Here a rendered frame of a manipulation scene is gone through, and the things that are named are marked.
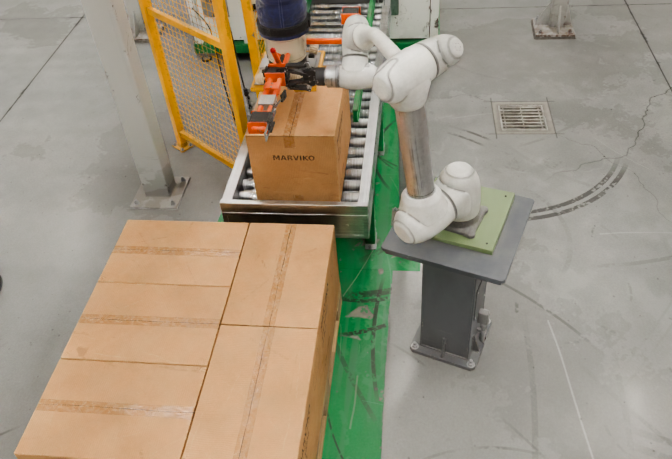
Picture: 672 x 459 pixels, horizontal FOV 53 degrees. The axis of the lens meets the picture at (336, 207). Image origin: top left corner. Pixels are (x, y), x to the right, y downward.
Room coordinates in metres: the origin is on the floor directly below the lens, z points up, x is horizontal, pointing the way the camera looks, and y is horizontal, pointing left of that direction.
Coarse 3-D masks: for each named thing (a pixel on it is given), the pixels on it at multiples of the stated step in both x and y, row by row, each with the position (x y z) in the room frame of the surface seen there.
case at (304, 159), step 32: (288, 96) 2.75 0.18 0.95; (320, 96) 2.73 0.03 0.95; (288, 128) 2.49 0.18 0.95; (320, 128) 2.47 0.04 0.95; (256, 160) 2.46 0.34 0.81; (288, 160) 2.44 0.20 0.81; (320, 160) 2.41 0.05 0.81; (256, 192) 2.46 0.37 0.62; (288, 192) 2.44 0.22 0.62; (320, 192) 2.41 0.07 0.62
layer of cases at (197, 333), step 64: (128, 256) 2.18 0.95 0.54; (192, 256) 2.15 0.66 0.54; (256, 256) 2.11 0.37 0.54; (320, 256) 2.08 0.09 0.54; (128, 320) 1.81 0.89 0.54; (192, 320) 1.78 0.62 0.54; (256, 320) 1.75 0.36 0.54; (320, 320) 1.74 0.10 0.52; (64, 384) 1.52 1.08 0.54; (128, 384) 1.50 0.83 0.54; (192, 384) 1.47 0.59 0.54; (256, 384) 1.45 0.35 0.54; (320, 384) 1.59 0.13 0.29; (64, 448) 1.26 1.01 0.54; (128, 448) 1.24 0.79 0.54; (192, 448) 1.22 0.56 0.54; (256, 448) 1.19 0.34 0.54
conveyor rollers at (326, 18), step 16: (320, 16) 4.38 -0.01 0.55; (336, 16) 4.36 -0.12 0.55; (320, 32) 4.19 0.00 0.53; (336, 32) 4.17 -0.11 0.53; (320, 48) 3.93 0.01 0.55; (336, 48) 3.91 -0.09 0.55; (336, 64) 3.72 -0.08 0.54; (352, 96) 3.35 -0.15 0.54; (368, 96) 3.33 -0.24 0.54; (352, 112) 3.17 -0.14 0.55; (368, 112) 3.16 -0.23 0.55; (352, 128) 3.01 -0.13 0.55; (352, 144) 2.89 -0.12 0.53; (352, 160) 2.73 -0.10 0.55; (352, 176) 2.62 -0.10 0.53; (240, 192) 2.56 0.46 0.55
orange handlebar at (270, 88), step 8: (312, 40) 2.71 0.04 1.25; (320, 40) 2.71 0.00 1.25; (328, 40) 2.70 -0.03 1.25; (336, 40) 2.70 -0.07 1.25; (280, 56) 2.61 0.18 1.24; (288, 56) 2.59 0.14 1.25; (272, 80) 2.41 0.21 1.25; (280, 80) 2.39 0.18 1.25; (264, 88) 2.33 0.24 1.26; (272, 88) 2.32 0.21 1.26; (280, 88) 2.36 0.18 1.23; (256, 128) 2.05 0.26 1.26; (264, 128) 2.06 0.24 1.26
